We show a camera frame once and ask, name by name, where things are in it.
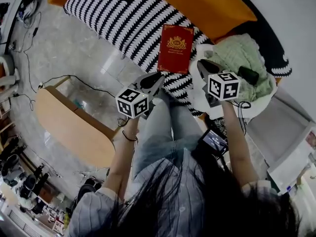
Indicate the white drawer cabinet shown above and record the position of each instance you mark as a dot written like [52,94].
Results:
[284,137]

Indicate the small pink packet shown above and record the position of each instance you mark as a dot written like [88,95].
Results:
[311,139]

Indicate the black screen device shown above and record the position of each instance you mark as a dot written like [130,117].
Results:
[212,141]

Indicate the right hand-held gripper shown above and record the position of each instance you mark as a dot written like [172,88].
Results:
[224,86]

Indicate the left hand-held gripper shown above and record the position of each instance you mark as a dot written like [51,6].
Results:
[132,102]

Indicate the green knit blanket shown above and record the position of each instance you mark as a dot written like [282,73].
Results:
[237,53]

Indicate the person's left forearm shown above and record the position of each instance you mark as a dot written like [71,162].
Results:
[121,157]

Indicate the light blue jeans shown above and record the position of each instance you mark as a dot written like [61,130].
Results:
[158,132]

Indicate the large orange cushion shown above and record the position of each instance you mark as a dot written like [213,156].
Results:
[202,6]

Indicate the person's right forearm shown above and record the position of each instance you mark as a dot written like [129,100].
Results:
[237,144]

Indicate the red book gold emblem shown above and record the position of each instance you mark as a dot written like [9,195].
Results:
[175,58]

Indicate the speckled grey knit cushion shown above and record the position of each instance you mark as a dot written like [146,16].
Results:
[217,126]

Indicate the white framed glass door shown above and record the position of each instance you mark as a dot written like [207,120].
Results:
[11,21]

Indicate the oval wooden coffee table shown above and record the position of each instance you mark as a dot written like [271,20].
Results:
[74,132]

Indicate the black remote control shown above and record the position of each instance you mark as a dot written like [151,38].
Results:
[248,75]

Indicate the striped light blue shirt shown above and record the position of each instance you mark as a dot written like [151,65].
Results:
[93,211]

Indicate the white round stool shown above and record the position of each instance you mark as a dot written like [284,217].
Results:
[8,78]

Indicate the black round stool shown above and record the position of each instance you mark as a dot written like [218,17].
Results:
[90,189]

